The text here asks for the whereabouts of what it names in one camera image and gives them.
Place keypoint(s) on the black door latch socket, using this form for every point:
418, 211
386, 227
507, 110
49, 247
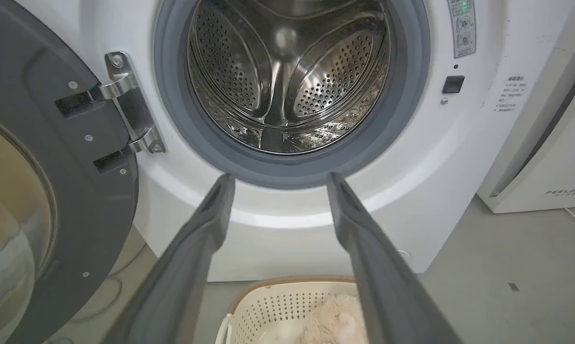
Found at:
453, 84

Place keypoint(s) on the silver metal door hinge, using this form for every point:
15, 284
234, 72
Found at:
132, 102

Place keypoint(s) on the grey instruction sticker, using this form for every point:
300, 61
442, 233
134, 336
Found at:
462, 26

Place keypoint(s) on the grey rubber door gasket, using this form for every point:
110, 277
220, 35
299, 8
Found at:
407, 95

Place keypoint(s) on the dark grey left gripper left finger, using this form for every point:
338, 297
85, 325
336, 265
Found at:
182, 267

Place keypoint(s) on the beige plush toy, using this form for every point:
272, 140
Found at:
333, 322

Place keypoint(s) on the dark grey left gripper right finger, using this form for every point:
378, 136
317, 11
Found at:
383, 272

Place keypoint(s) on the white appliance with grey stripe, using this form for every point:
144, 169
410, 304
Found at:
550, 138

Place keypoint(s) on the stainless steel washing machine drum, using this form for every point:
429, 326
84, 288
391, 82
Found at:
290, 71

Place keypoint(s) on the cream perforated laundry basket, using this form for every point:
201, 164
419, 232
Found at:
273, 310

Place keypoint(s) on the grey washing machine door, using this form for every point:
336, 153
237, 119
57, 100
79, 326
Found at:
44, 157

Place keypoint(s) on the white front-load washing machine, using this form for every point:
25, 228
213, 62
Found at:
440, 157

